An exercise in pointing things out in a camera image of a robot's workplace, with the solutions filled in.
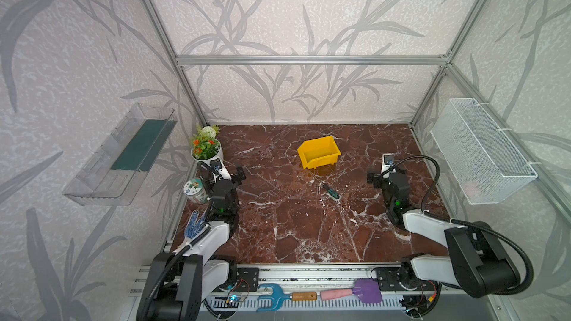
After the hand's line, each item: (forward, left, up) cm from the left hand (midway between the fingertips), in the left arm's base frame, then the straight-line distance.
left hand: (224, 163), depth 83 cm
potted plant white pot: (+10, +11, -2) cm, 15 cm away
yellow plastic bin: (+17, -38, -15) cm, 44 cm away
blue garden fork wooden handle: (-40, -22, -15) cm, 48 cm away
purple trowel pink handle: (-38, -51, -17) cm, 66 cm away
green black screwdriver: (-3, -42, -16) cm, 45 cm away
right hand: (+3, -63, -4) cm, 63 cm away
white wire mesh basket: (-11, -82, +17) cm, 84 cm away
